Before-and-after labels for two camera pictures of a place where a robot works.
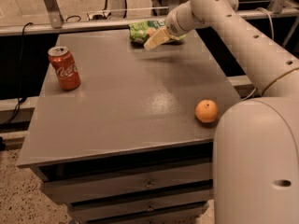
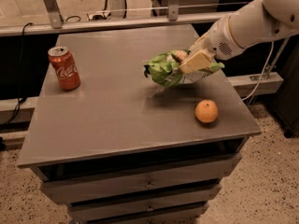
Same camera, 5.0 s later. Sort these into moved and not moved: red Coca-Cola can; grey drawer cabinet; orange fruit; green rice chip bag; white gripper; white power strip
Moved: green rice chip bag; white gripper
Not moved: orange fruit; white power strip; grey drawer cabinet; red Coca-Cola can
